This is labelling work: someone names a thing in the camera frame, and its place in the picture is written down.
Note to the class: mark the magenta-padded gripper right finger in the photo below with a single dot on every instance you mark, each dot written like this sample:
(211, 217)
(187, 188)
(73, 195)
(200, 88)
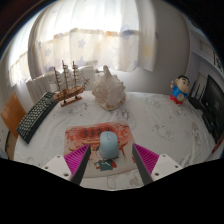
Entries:
(146, 159)

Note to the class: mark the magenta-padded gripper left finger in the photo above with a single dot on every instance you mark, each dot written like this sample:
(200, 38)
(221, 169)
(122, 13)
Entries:
(77, 159)

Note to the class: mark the black computer keyboard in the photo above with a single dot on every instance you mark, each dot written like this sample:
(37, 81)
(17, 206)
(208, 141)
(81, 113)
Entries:
(35, 116)

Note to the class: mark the large white conch shell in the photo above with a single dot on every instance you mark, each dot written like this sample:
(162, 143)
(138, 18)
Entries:
(110, 91)

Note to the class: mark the wooden model sailing ship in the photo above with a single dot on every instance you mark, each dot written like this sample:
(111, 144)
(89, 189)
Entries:
(70, 93)

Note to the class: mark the red printed bag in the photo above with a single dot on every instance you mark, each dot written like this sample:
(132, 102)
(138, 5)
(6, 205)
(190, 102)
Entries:
(219, 147)

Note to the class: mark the black router with antennas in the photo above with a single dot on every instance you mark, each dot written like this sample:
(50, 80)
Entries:
(196, 101)

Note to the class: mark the white radiator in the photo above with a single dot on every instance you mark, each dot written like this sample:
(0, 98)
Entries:
(38, 86)

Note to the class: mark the orange wooden chair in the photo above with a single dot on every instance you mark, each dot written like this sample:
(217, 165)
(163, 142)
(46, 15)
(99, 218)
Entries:
(11, 115)

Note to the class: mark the light blue computer mouse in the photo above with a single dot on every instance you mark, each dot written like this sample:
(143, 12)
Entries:
(109, 145)

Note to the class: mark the white printed tablecloth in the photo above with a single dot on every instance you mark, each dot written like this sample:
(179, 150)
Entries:
(160, 133)

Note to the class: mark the cartoon boy figure clock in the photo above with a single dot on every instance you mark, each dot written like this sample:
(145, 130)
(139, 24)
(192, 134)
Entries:
(180, 91)

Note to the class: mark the white star-print curtain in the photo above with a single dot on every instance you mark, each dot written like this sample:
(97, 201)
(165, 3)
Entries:
(86, 36)

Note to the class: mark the white wall shelf unit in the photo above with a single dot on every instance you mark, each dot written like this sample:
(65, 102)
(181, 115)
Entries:
(208, 53)

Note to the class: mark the black computer monitor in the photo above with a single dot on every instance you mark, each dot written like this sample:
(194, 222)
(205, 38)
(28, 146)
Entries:
(215, 103)

